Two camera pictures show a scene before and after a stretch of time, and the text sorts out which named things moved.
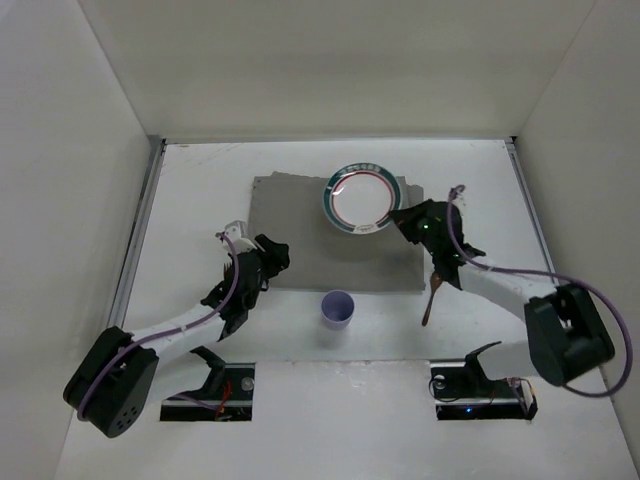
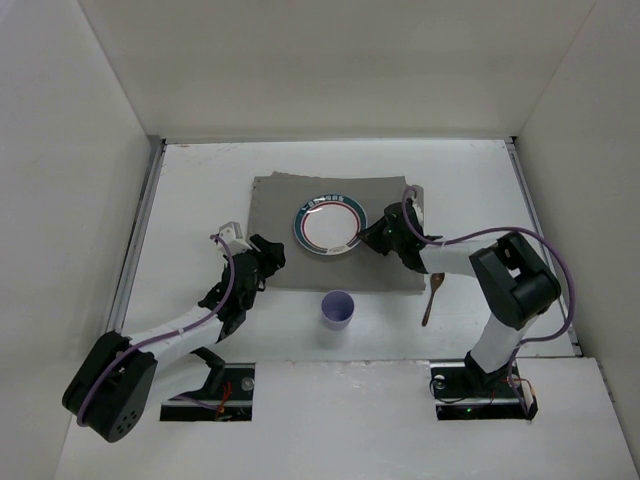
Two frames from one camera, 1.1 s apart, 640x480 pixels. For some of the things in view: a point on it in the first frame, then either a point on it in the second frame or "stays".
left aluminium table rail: [118, 312] stays
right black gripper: [413, 223] -> [382, 234]
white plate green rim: [359, 197] -> [329, 224]
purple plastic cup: [337, 309] stays
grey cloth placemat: [291, 209] stays
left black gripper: [267, 255] stays
